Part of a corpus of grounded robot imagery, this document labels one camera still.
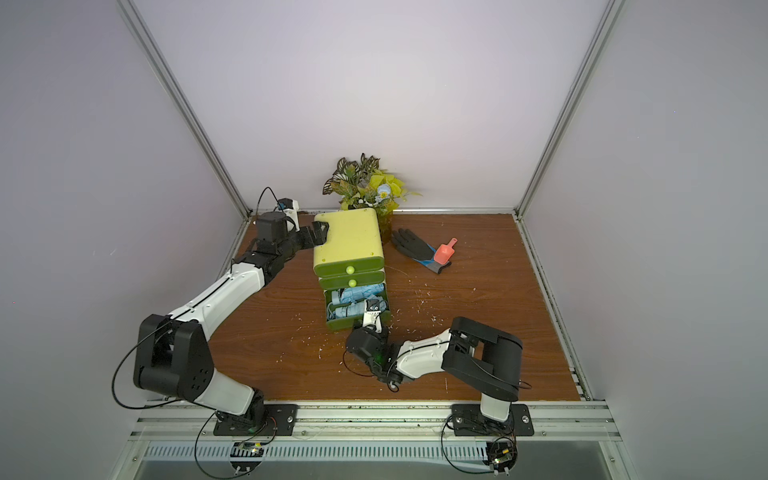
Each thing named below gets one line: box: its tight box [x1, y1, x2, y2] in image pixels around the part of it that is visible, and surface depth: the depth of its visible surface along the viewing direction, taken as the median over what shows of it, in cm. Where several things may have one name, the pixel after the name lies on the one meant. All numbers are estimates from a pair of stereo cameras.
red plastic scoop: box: [434, 237, 458, 265], surface depth 106 cm
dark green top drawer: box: [314, 256, 385, 278], surface depth 83 cm
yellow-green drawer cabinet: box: [313, 208, 384, 267], surface depth 87 cm
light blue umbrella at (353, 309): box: [326, 299, 366, 320], surface depth 91 cm
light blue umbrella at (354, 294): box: [340, 283, 385, 305], surface depth 93 cm
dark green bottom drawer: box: [323, 283, 391, 332], surface depth 88 cm
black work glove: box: [392, 228, 452, 274], surface depth 108 cm
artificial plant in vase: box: [322, 153, 423, 241], surface depth 100 cm
